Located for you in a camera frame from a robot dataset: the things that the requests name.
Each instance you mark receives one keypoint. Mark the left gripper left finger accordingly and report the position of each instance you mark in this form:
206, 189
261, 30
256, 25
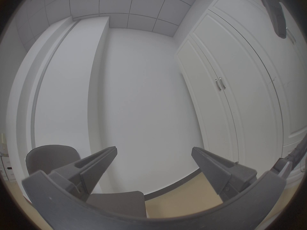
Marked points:
88, 171

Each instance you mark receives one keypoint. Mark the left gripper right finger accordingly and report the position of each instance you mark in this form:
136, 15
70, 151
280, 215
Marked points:
220, 171

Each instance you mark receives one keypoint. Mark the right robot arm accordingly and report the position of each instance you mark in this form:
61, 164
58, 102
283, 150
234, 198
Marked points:
298, 150

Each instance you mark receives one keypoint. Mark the dark grey white-legged chair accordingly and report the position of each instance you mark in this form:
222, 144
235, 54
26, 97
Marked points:
52, 157

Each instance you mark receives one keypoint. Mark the white wardrobe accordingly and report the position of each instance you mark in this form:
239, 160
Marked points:
227, 56

